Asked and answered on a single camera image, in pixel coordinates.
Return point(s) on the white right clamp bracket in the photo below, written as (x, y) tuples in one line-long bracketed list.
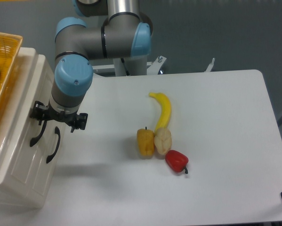
[(210, 66)]

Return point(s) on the red toy bell pepper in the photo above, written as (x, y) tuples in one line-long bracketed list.
[(177, 161)]

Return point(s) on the yellow toy bell pepper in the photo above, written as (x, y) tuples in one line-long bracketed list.
[(145, 141)]

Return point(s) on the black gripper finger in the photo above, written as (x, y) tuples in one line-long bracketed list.
[(39, 112), (78, 122)]

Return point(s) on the yellow toy banana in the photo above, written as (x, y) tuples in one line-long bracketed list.
[(166, 109)]

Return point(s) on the white drawer cabinet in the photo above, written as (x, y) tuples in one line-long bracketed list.
[(8, 195)]

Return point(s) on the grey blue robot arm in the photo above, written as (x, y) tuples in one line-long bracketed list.
[(76, 45)]

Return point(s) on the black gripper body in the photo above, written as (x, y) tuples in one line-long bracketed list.
[(68, 119)]

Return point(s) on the black top drawer handle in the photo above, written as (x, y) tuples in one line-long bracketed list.
[(36, 139)]

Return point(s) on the cream toy garlic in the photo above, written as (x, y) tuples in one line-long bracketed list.
[(163, 140)]

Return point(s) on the yellow woven basket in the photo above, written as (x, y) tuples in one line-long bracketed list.
[(10, 45)]

